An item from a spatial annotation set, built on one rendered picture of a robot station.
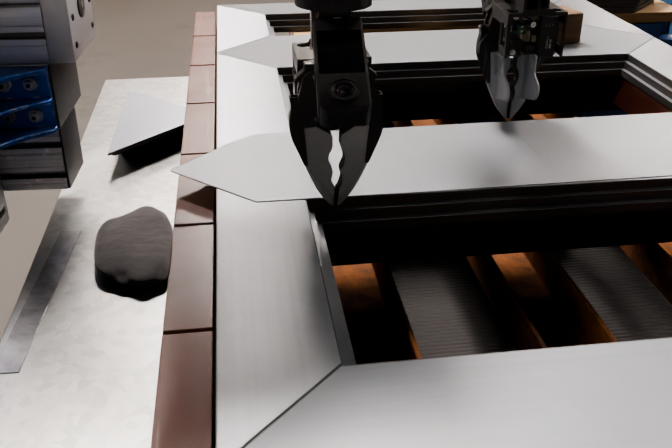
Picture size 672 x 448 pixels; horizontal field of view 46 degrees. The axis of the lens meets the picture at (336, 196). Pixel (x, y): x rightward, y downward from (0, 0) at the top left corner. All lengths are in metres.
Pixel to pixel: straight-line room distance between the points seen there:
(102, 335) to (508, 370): 0.49
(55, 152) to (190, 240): 0.40
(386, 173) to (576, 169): 0.21
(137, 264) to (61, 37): 0.31
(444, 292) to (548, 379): 0.63
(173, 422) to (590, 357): 0.30
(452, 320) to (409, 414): 0.61
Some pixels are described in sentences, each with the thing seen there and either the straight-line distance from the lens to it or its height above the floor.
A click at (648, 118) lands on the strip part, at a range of 1.08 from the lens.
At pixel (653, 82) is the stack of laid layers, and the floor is 0.83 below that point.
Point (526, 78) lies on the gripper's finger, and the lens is 1.02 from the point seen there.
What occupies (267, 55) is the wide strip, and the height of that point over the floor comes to 0.85.
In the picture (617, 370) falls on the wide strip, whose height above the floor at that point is 0.85.
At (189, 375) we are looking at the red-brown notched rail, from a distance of 0.61.
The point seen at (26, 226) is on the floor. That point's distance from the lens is 2.69.
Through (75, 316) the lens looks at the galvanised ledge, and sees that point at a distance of 0.96.
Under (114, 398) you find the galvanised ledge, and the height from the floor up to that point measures 0.68.
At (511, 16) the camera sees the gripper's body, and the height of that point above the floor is 0.99.
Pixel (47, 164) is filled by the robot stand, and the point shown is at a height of 0.76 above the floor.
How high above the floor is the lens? 1.21
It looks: 27 degrees down
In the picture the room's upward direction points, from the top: straight up
